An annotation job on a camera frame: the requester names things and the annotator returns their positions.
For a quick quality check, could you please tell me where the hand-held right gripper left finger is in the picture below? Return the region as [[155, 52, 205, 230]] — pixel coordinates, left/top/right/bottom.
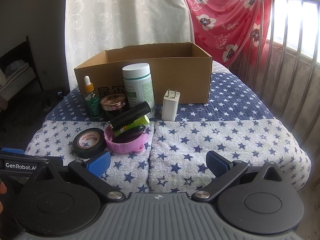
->
[[24, 151, 124, 202]]

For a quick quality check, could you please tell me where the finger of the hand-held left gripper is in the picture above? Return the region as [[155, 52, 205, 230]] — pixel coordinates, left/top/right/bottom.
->
[[0, 147, 26, 156]]

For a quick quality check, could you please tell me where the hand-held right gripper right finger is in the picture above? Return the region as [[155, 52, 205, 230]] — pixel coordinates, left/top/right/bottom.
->
[[192, 151, 292, 203]]

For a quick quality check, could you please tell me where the black electrical tape roll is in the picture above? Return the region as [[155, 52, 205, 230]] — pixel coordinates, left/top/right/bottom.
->
[[72, 128, 108, 159]]

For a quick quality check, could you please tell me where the pink plastic lid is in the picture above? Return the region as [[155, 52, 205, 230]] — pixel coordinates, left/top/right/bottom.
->
[[104, 125, 149, 154]]

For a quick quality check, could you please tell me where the black key fob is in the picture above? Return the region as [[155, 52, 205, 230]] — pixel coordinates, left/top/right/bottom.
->
[[114, 126, 147, 145]]

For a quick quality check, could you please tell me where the black cylindrical tube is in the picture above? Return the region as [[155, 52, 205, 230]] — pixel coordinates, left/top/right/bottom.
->
[[108, 101, 151, 132]]

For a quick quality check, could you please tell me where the green lip balm stick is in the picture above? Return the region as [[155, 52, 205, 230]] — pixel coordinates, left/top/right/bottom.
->
[[119, 115, 150, 133]]

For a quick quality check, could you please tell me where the gold-lidded dark jar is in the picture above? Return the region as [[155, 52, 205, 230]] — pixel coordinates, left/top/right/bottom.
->
[[100, 94, 127, 120]]

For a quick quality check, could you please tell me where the green glass dropper bottle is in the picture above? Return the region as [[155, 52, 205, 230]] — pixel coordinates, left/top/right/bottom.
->
[[84, 76, 103, 118]]

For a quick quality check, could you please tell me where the white charger plug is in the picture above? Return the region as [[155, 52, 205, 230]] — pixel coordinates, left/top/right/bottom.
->
[[161, 88, 181, 122]]

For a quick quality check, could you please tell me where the white-capped pill bottle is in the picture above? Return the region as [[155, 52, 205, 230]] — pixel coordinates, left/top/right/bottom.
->
[[122, 63, 156, 118]]

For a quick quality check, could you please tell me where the brown cardboard box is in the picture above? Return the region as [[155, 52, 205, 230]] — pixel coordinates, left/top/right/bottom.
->
[[74, 42, 213, 105]]

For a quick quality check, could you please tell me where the person's left hand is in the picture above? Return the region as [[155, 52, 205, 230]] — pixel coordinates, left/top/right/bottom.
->
[[0, 182, 7, 214]]

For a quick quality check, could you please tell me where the star-print patchwork blanket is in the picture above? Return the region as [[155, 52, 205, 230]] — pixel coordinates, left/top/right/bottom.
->
[[25, 61, 312, 195]]

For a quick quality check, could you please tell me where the bed with white mattress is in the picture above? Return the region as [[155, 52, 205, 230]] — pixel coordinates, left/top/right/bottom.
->
[[0, 35, 44, 110]]

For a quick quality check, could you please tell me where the folded bedding pile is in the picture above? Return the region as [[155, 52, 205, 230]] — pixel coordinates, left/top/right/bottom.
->
[[5, 60, 29, 77]]

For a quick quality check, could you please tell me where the metal railing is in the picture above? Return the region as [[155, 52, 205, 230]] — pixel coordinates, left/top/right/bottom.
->
[[229, 0, 320, 140]]

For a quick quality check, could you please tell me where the red floral cloth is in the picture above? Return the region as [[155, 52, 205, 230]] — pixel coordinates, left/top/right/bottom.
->
[[184, 0, 273, 68]]

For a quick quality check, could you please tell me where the white patterned curtain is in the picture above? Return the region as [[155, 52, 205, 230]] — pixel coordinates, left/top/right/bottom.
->
[[64, 0, 195, 93]]

